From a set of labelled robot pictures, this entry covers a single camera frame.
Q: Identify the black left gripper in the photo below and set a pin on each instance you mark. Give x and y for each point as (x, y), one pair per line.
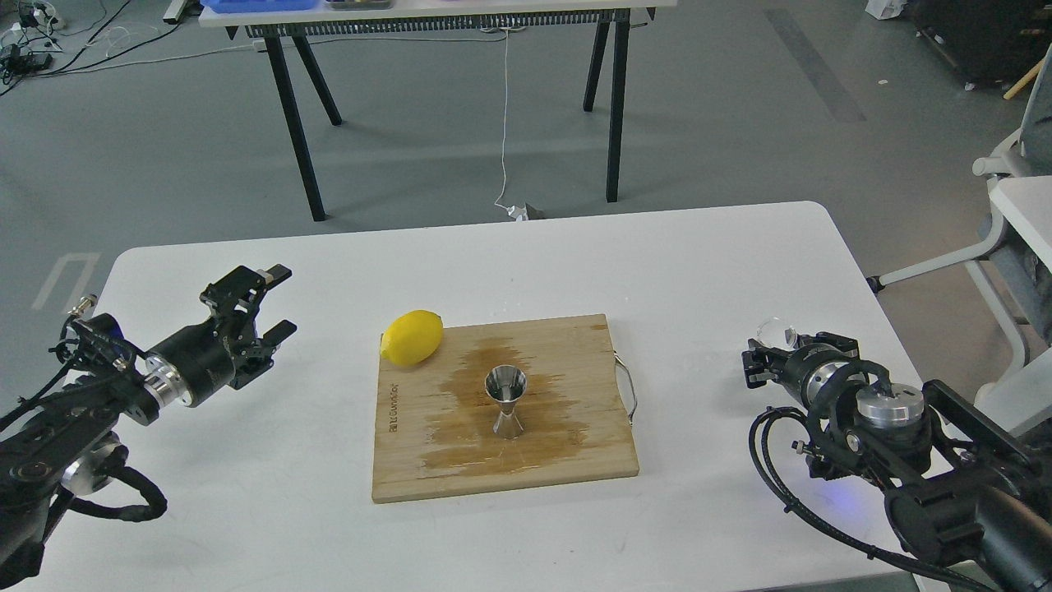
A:
(196, 361)

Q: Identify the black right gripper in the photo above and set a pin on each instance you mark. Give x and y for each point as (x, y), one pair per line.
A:
(804, 370)

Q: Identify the small clear glass cup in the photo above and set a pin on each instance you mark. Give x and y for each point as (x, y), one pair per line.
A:
(778, 333)

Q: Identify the steel double jigger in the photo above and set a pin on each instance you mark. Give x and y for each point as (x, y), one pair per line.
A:
(506, 385)

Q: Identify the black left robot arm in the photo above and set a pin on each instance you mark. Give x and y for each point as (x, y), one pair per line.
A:
(67, 457)

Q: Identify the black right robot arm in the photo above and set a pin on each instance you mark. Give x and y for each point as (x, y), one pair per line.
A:
(956, 487)

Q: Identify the yellow lemon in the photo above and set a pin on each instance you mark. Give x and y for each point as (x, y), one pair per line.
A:
(412, 338)

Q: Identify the wooden cutting board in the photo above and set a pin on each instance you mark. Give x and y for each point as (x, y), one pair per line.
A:
(434, 422)

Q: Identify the background table black legs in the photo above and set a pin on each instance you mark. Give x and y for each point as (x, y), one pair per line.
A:
(612, 20)

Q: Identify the blue plastic tray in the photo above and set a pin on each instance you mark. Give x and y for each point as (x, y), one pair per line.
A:
(241, 6)

